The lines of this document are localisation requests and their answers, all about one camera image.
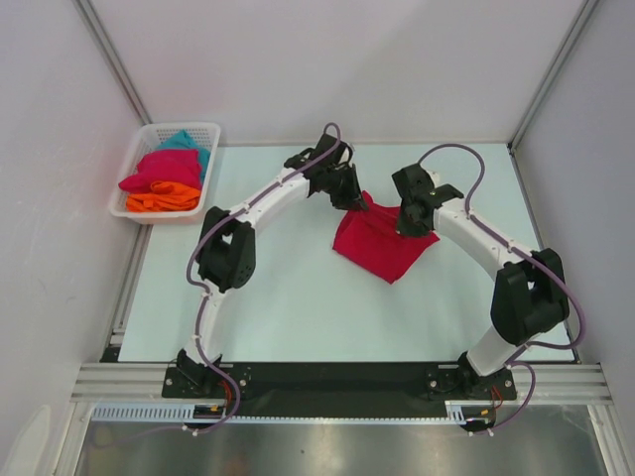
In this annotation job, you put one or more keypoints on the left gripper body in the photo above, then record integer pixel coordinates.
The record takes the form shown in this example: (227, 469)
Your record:
(340, 186)

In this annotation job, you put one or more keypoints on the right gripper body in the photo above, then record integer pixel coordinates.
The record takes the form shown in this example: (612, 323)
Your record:
(407, 226)

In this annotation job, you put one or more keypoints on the crimson red t shirt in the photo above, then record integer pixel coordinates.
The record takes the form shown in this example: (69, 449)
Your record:
(369, 239)

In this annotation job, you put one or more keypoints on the white plastic laundry basket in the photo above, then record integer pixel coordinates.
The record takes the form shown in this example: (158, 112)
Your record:
(146, 140)

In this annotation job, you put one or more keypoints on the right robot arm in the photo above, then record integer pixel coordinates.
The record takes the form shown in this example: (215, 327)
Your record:
(528, 297)

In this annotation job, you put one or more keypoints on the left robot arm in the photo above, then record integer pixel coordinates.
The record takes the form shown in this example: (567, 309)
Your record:
(224, 259)

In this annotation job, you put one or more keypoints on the magenta t shirt in basket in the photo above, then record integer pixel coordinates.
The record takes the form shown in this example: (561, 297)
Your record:
(167, 165)

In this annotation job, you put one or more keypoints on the teal t shirt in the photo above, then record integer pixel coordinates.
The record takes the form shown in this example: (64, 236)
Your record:
(184, 141)

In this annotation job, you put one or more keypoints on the orange t shirt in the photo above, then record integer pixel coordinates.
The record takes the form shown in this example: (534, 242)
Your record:
(164, 196)

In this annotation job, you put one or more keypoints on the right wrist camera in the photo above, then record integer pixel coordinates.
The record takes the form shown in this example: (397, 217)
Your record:
(412, 181)

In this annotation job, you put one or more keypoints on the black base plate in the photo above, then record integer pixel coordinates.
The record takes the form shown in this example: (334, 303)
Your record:
(339, 390)

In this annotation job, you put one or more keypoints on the white slotted cable duct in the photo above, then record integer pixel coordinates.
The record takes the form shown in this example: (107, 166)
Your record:
(203, 414)

